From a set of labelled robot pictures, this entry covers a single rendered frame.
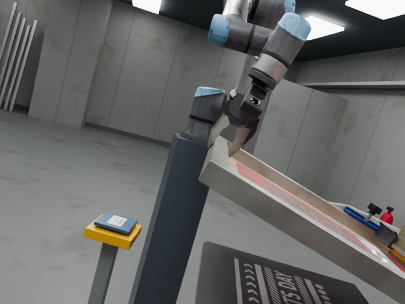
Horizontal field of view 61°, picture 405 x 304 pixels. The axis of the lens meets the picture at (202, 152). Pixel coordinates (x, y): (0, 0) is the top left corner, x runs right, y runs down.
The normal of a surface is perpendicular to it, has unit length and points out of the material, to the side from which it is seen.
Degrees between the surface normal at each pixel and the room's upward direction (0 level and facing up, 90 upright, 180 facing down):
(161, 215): 90
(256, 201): 90
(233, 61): 90
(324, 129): 90
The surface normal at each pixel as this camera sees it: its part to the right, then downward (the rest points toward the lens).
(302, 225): -0.06, 0.12
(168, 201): 0.17, 0.18
